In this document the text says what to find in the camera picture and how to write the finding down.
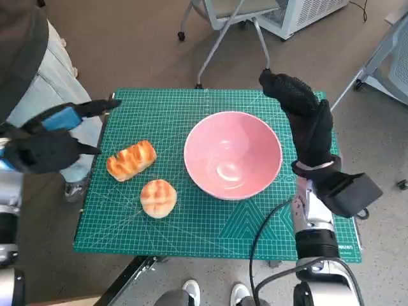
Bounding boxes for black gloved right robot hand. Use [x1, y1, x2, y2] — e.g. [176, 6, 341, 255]
[258, 68, 335, 166]

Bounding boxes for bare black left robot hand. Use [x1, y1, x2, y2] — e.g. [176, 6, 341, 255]
[6, 98, 122, 175]

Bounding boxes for pink bowl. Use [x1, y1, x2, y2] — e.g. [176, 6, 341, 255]
[183, 110, 283, 201]

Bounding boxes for long toy bread loaf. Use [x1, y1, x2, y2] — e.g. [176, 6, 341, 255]
[106, 140, 157, 182]

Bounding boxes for round toy bread bun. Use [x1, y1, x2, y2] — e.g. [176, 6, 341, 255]
[140, 178, 178, 219]

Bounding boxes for grey metal rack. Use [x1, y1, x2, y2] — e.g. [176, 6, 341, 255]
[328, 12, 408, 112]

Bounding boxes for white perforated cabinet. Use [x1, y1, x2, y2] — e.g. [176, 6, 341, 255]
[254, 0, 348, 41]

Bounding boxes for green cutting mat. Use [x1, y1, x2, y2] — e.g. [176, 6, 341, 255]
[73, 89, 363, 264]

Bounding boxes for grey office chair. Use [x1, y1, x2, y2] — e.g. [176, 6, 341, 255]
[177, 0, 289, 90]

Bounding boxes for black folding table leg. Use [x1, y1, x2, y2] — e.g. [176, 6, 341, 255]
[101, 254, 170, 306]

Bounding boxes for right robot leg white foot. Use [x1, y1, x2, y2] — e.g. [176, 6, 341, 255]
[229, 282, 272, 306]

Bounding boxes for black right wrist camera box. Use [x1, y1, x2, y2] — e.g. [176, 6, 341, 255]
[318, 171, 383, 219]

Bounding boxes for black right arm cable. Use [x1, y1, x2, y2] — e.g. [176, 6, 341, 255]
[248, 199, 323, 306]

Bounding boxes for thin black floor cable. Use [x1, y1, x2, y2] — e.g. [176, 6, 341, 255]
[349, 0, 369, 23]

